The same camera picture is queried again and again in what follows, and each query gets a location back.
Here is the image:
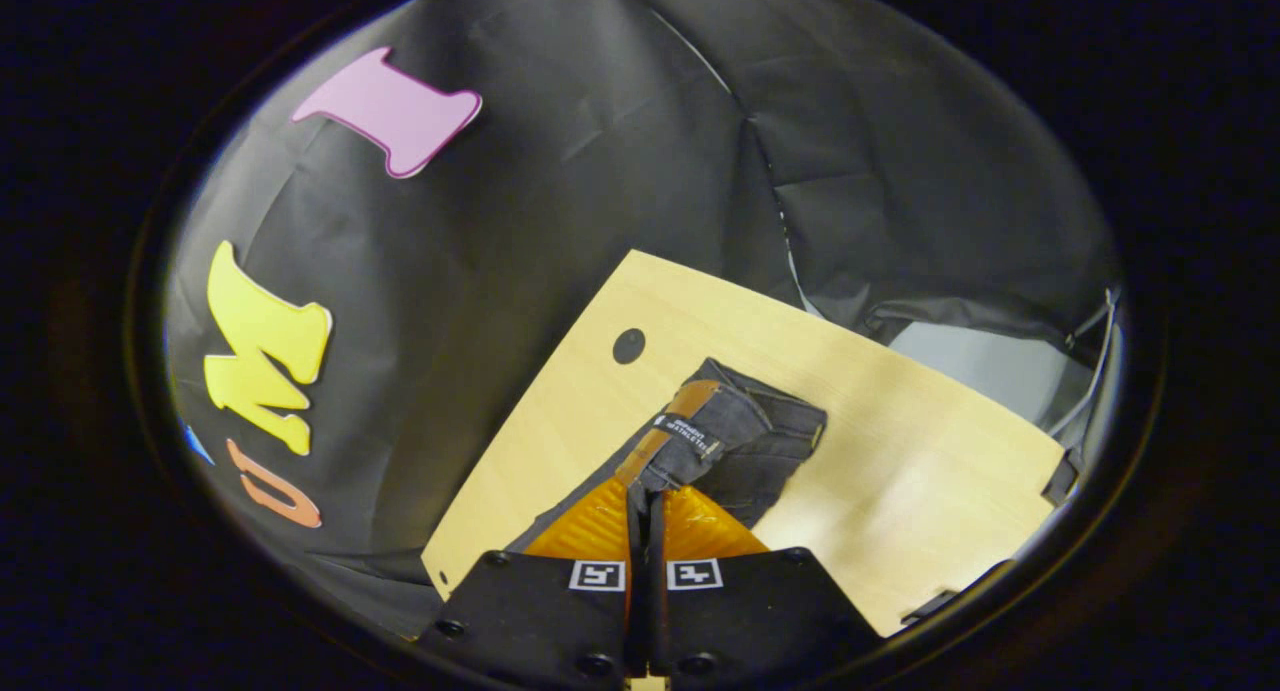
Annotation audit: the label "black table clamp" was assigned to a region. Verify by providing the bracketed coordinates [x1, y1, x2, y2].
[900, 589, 961, 627]

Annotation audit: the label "black jeans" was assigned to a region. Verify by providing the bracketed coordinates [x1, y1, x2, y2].
[505, 358, 829, 554]

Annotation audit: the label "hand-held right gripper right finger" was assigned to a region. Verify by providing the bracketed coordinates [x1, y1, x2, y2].
[645, 484, 883, 688]

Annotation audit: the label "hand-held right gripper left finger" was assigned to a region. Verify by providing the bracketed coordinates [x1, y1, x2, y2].
[418, 479, 634, 686]

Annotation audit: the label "black backdrop cloth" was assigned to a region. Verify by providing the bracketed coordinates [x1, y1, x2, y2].
[160, 0, 1121, 642]

